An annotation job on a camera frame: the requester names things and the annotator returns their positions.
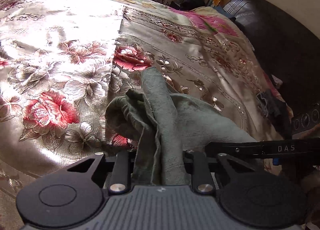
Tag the floral satin bedspread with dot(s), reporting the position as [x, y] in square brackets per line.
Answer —
[63, 61]

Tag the dark clothing pile right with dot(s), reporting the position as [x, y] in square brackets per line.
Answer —
[275, 111]

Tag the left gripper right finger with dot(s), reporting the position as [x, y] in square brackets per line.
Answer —
[200, 167]

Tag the dark wooden bed footboard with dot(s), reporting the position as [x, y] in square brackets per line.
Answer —
[286, 50]

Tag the grey-green pants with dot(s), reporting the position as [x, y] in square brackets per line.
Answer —
[165, 125]

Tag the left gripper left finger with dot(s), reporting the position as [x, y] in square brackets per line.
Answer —
[120, 169]

